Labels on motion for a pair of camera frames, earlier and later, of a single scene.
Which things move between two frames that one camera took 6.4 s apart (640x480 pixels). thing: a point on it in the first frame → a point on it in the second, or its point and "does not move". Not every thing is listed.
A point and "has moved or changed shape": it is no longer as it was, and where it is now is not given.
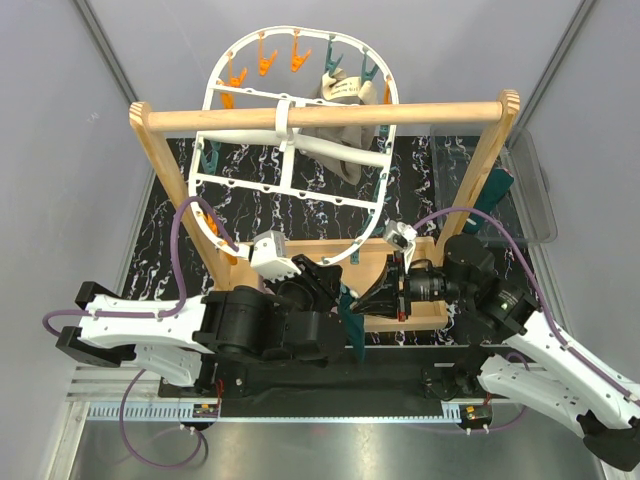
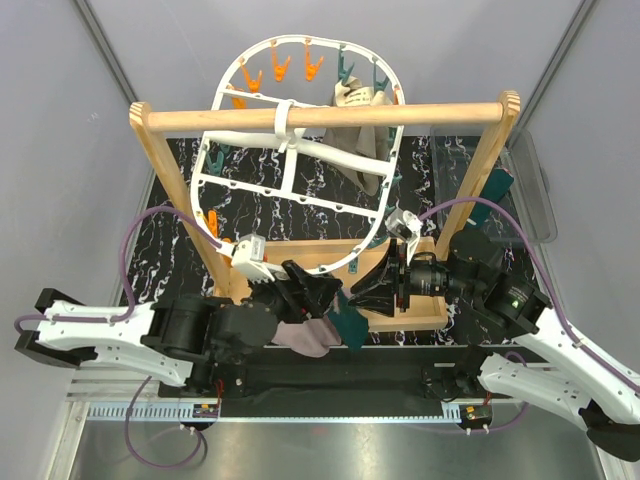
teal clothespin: (331, 65) → (343, 73)
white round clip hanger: (309, 196) has moved or changed shape
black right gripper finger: (381, 300) does not move
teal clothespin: (365, 75) → (378, 86)
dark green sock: (495, 187) does not move
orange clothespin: (228, 101) → (253, 85)
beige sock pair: (340, 89) → (366, 141)
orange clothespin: (298, 61) → (311, 68)
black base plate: (368, 376) does not move
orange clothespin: (212, 223) does not move
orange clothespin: (264, 63) → (279, 70)
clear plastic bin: (527, 208) does not move
